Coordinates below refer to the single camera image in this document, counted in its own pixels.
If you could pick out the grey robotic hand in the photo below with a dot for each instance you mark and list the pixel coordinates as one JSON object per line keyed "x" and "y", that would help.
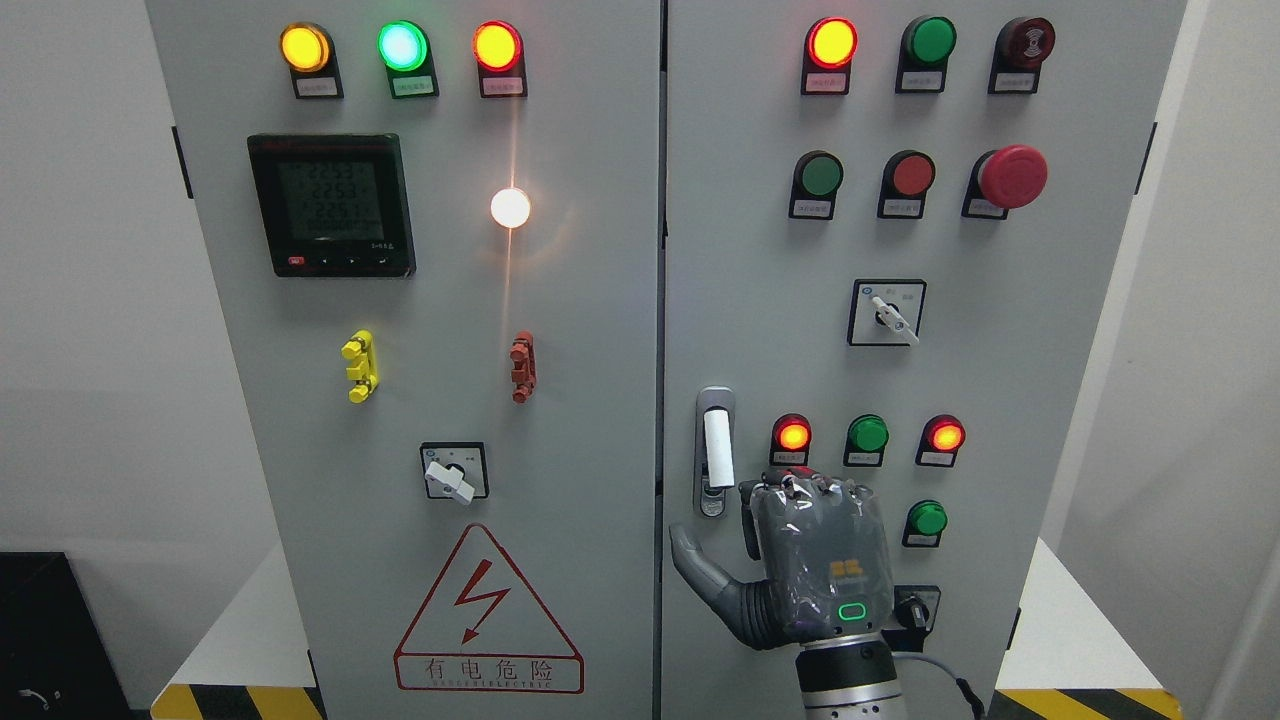
{"x": 827, "y": 562}

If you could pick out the silver door handle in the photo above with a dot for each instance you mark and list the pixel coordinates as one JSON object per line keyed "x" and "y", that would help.
{"x": 713, "y": 452}

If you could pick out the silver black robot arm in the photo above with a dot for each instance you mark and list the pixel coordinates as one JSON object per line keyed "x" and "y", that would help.
{"x": 851, "y": 677}

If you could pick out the grey right cabinet door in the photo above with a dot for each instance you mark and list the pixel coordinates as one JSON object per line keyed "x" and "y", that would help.
{"x": 760, "y": 303}

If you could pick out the grey cabinet door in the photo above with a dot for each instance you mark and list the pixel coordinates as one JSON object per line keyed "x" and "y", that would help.
{"x": 760, "y": 303}
{"x": 571, "y": 472}

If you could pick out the grey left cabinet door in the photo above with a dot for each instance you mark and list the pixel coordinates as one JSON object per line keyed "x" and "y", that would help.
{"x": 571, "y": 472}

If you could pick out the red-orange indicator light left door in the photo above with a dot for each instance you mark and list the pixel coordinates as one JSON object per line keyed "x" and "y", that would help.
{"x": 499, "y": 52}

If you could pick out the green push button lower right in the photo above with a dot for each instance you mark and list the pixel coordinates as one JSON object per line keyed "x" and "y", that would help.
{"x": 924, "y": 525}

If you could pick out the green push button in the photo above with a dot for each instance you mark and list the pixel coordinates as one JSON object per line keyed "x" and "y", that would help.
{"x": 924, "y": 525}
{"x": 817, "y": 176}

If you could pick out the red lit indicator middle left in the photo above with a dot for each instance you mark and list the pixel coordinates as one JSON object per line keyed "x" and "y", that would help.
{"x": 791, "y": 438}

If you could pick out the red lit indicator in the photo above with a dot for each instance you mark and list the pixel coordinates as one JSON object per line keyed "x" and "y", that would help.
{"x": 830, "y": 45}
{"x": 942, "y": 437}
{"x": 791, "y": 438}

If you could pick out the green indicator middle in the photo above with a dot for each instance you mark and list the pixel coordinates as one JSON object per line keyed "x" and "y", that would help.
{"x": 866, "y": 440}

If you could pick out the red lit indicator middle right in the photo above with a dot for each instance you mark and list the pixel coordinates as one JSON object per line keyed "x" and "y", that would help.
{"x": 942, "y": 437}

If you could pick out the white platform with hazard stripes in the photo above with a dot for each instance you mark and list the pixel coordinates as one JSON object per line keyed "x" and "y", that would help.
{"x": 1066, "y": 661}

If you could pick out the red electric hazard warning sticker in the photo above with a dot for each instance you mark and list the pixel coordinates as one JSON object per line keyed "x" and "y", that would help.
{"x": 483, "y": 628}

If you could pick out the red terminal connector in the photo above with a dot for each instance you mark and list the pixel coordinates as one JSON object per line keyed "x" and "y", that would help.
{"x": 523, "y": 373}

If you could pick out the green push button upper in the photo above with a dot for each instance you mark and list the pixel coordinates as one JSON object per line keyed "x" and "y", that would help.
{"x": 817, "y": 176}

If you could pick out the red push button upper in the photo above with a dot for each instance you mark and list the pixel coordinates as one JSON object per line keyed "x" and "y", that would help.
{"x": 906, "y": 178}

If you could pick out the red emergency stop button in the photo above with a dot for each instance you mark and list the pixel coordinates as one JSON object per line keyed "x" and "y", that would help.
{"x": 1005, "y": 179}

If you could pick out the white lit indicator light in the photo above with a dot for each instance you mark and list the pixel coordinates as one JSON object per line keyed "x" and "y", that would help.
{"x": 510, "y": 208}

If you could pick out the yellow terminal connector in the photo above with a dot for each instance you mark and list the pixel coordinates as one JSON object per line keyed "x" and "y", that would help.
{"x": 362, "y": 367}

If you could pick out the red lit indicator top right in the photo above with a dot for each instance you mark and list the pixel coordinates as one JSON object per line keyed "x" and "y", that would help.
{"x": 830, "y": 45}

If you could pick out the green indicator top right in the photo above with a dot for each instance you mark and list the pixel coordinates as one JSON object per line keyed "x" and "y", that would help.
{"x": 926, "y": 44}

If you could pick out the dark red buzzer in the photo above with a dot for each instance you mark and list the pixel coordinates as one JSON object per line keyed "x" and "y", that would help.
{"x": 1021, "y": 48}

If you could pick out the black digital power meter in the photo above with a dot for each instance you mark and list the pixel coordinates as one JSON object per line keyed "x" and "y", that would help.
{"x": 333, "y": 205}

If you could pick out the green lit indicator light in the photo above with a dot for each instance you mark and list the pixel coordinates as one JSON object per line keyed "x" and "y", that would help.
{"x": 406, "y": 52}

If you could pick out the yellow indicator light top left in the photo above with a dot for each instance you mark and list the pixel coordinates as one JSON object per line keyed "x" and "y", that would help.
{"x": 310, "y": 54}

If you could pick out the black box lower left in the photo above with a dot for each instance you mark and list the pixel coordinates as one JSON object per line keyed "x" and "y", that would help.
{"x": 53, "y": 664}

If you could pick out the black selector switch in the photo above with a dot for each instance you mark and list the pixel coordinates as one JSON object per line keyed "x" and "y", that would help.
{"x": 914, "y": 609}

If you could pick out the upper right white selector switch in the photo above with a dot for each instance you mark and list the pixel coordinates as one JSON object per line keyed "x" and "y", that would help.
{"x": 886, "y": 312}

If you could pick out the left door white selector switch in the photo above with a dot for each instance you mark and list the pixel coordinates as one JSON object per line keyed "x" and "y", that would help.
{"x": 455, "y": 471}

